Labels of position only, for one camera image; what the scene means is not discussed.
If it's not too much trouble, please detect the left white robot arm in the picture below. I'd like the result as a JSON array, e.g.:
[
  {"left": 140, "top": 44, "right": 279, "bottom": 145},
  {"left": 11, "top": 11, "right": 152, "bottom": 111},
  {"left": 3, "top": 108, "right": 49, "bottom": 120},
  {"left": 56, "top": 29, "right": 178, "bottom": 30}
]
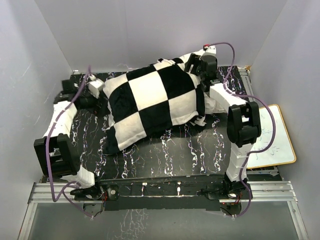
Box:
[{"left": 33, "top": 74, "right": 108, "bottom": 200}]

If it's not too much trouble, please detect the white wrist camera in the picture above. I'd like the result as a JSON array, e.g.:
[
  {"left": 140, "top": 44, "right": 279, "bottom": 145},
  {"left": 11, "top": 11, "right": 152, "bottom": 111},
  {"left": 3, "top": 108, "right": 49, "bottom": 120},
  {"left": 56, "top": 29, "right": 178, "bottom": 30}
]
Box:
[
  {"left": 203, "top": 44, "right": 217, "bottom": 57},
  {"left": 87, "top": 74, "right": 105, "bottom": 99}
]

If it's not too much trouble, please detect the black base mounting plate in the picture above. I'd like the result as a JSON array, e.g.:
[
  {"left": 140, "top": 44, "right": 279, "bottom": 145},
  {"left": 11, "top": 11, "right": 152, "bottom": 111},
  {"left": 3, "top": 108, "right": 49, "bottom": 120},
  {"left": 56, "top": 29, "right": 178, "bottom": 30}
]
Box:
[{"left": 74, "top": 176, "right": 253, "bottom": 212}]

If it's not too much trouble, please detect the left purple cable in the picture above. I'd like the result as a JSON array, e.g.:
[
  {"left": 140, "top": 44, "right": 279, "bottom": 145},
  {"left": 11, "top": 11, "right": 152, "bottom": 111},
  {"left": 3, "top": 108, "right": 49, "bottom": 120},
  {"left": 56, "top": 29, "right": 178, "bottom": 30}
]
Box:
[{"left": 44, "top": 65, "right": 101, "bottom": 220}]

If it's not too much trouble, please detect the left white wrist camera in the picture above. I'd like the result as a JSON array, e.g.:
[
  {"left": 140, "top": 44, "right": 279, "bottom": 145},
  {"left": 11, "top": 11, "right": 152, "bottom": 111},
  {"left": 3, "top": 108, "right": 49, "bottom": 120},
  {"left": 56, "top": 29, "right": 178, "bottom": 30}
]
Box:
[{"left": 87, "top": 74, "right": 105, "bottom": 99}]

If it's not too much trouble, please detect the white pillow insert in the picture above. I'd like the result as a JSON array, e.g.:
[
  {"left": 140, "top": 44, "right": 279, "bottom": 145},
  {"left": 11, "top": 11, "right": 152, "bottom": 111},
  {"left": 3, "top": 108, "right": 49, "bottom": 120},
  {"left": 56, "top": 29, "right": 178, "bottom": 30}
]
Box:
[{"left": 179, "top": 48, "right": 230, "bottom": 116}]

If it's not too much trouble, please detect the black white checkered pillowcase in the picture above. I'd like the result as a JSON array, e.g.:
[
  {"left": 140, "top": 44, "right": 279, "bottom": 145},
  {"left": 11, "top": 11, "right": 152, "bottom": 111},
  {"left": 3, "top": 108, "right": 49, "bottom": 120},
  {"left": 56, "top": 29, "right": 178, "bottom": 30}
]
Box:
[{"left": 103, "top": 57, "right": 206, "bottom": 155}]

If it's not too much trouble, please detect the whiteboard with orange frame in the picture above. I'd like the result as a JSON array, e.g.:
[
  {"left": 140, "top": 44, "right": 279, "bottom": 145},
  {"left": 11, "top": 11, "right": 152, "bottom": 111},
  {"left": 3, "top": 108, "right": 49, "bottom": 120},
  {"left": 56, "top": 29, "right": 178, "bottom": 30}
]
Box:
[{"left": 247, "top": 104, "right": 297, "bottom": 169}]

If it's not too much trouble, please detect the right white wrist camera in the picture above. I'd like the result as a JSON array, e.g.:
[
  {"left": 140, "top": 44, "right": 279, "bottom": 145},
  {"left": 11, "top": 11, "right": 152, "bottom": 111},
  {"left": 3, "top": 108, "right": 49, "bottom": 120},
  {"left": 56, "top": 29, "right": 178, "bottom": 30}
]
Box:
[{"left": 203, "top": 44, "right": 217, "bottom": 57}]

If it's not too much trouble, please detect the aluminium frame rail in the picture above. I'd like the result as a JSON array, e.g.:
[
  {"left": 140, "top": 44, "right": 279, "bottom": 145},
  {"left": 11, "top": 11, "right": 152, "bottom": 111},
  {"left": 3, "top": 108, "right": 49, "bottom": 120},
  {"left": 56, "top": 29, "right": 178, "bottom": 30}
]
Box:
[{"left": 19, "top": 180, "right": 309, "bottom": 240}]

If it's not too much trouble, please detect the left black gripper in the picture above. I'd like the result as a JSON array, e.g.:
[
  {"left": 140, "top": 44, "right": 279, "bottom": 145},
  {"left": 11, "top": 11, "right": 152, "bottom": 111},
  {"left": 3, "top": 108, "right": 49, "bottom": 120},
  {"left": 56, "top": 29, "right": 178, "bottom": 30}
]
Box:
[{"left": 78, "top": 86, "right": 110, "bottom": 119}]

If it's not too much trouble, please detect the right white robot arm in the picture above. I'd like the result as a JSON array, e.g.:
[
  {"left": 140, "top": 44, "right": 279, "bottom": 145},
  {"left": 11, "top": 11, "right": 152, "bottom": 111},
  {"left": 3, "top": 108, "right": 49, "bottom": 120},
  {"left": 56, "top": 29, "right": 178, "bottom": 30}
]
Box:
[{"left": 184, "top": 53, "right": 262, "bottom": 200}]

